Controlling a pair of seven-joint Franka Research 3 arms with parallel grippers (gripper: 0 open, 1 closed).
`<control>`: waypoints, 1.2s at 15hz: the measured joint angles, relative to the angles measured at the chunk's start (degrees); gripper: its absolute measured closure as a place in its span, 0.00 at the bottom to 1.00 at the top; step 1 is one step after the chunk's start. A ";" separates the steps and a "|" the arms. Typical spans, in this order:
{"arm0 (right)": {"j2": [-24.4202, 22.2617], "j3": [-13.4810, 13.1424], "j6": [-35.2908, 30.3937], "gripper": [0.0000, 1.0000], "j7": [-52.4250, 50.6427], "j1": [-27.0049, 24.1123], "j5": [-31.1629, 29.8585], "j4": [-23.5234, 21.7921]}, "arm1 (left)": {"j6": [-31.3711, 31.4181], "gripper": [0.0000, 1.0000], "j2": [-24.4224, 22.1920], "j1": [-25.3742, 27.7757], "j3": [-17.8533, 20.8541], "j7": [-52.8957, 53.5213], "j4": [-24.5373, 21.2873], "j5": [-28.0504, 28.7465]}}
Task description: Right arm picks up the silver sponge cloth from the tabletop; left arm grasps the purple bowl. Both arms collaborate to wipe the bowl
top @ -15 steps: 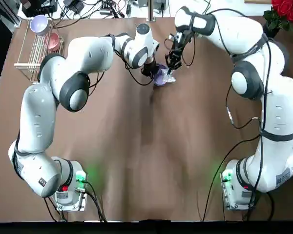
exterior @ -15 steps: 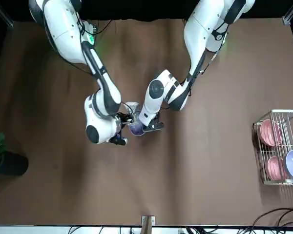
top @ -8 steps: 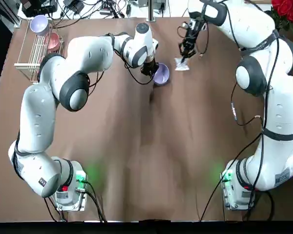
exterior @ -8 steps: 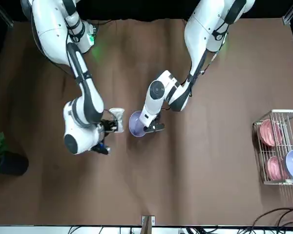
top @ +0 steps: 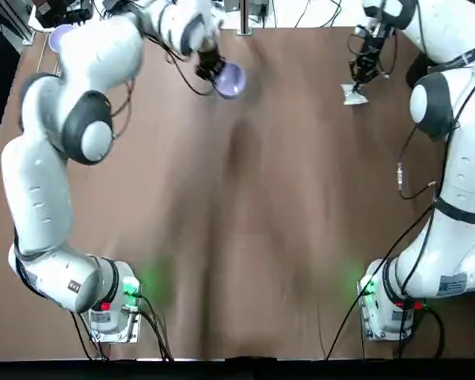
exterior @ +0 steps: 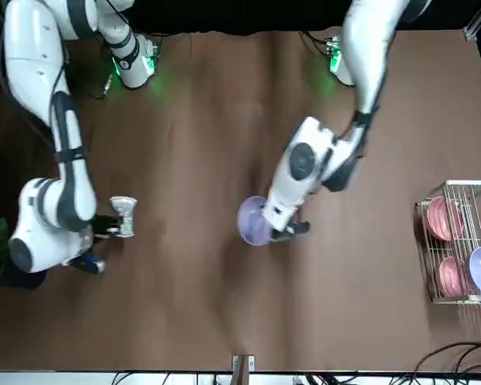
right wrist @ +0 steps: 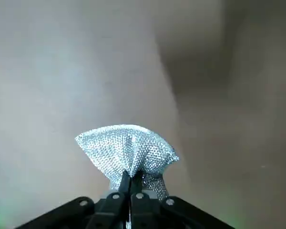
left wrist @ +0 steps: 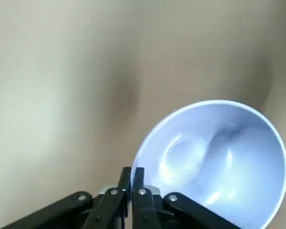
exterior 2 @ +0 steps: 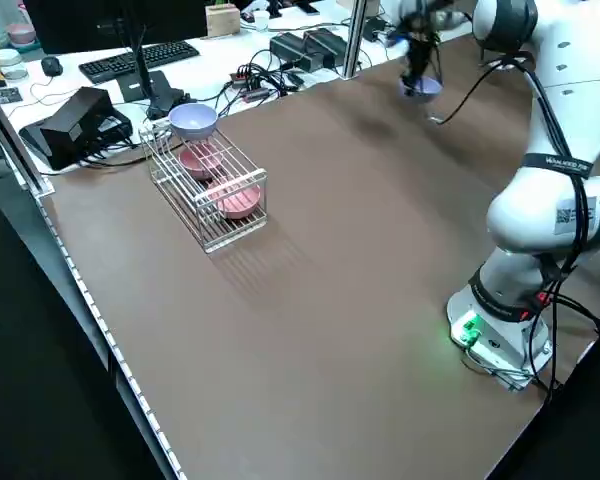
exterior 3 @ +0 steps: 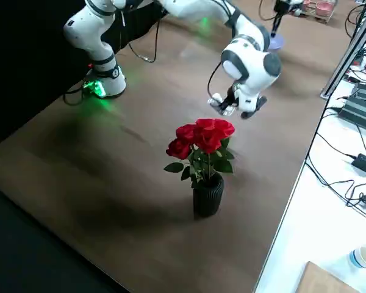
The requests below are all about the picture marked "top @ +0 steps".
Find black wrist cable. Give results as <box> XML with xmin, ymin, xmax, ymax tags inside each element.
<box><xmin>163</xmin><ymin>38</ymin><xmax>215</xmax><ymax>97</ymax></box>
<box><xmin>347</xmin><ymin>23</ymin><xmax>397</xmax><ymax>80</ymax></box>

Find black cable with silver connector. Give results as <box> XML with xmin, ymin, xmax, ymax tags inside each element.
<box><xmin>395</xmin><ymin>121</ymin><xmax>439</xmax><ymax>201</ymax></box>

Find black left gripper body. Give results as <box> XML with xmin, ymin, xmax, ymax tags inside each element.
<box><xmin>195</xmin><ymin>48</ymin><xmax>223</xmax><ymax>81</ymax></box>

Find silver sponge cloth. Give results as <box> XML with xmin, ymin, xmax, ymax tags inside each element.
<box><xmin>340</xmin><ymin>82</ymin><xmax>369</xmax><ymax>106</ymax></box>

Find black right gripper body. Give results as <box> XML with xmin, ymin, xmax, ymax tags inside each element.
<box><xmin>357</xmin><ymin>34</ymin><xmax>386</xmax><ymax>61</ymax></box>

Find white wire dish rack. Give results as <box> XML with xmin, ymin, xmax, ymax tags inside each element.
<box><xmin>34</xmin><ymin>31</ymin><xmax>65</xmax><ymax>78</ymax></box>

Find black electronics box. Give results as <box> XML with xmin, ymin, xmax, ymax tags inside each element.
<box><xmin>34</xmin><ymin>0</ymin><xmax>95</xmax><ymax>29</ymax></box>

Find purple bowl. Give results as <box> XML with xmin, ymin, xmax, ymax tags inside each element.
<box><xmin>213</xmin><ymin>62</ymin><xmax>249</xmax><ymax>101</ymax></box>
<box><xmin>48</xmin><ymin>24</ymin><xmax>77</xmax><ymax>53</ymax></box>

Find aluminium profile post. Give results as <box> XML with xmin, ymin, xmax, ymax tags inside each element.
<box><xmin>238</xmin><ymin>0</ymin><xmax>253</xmax><ymax>36</ymax></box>

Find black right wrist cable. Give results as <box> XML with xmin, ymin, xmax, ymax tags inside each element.
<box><xmin>347</xmin><ymin>23</ymin><xmax>397</xmax><ymax>80</ymax></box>

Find black right arm base cable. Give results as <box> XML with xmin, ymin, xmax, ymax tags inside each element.
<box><xmin>391</xmin><ymin>304</ymin><xmax>447</xmax><ymax>360</ymax></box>

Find black power supply units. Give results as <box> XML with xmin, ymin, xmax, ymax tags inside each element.
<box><xmin>222</xmin><ymin>0</ymin><xmax>271</xmax><ymax>17</ymax></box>

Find black arm base cable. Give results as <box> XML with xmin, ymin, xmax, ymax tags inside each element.
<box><xmin>391</xmin><ymin>304</ymin><xmax>447</xmax><ymax>360</ymax></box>
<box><xmin>70</xmin><ymin>291</ymin><xmax>176</xmax><ymax>362</ymax></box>

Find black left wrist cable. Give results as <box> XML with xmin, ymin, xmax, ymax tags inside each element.
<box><xmin>163</xmin><ymin>38</ymin><xmax>215</xmax><ymax>97</ymax></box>

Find long black table cable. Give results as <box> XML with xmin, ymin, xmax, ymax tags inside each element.
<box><xmin>325</xmin><ymin>208</ymin><xmax>437</xmax><ymax>362</ymax></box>

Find black left arm base cable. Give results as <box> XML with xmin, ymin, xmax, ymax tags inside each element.
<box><xmin>70</xmin><ymin>291</ymin><xmax>176</xmax><ymax>362</ymax></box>

